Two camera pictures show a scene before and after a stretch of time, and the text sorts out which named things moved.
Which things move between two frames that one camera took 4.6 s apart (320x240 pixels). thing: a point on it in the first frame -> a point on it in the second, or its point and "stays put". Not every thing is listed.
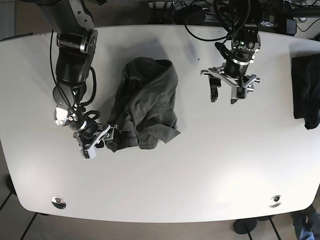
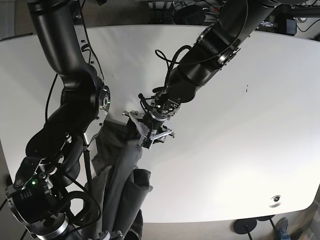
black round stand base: x=244 y=226 stays put
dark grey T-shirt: x=144 y=113 -> x=120 y=187
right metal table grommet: x=275 y=201 stays put
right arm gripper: x=239 y=86 -> x=138 y=126
